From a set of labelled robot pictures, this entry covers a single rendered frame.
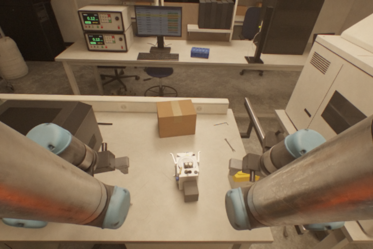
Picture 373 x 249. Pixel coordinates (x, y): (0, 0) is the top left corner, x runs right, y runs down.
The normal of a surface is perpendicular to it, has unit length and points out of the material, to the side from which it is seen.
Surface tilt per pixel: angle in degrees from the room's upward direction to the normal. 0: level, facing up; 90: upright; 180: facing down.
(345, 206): 104
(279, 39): 90
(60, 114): 0
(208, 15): 90
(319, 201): 99
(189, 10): 90
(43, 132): 24
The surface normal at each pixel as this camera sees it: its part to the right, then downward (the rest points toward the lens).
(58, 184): 1.00, 0.06
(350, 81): -1.00, -0.02
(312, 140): 0.10, -0.43
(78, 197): 0.96, 0.24
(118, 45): 0.01, 0.64
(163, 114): 0.04, -0.77
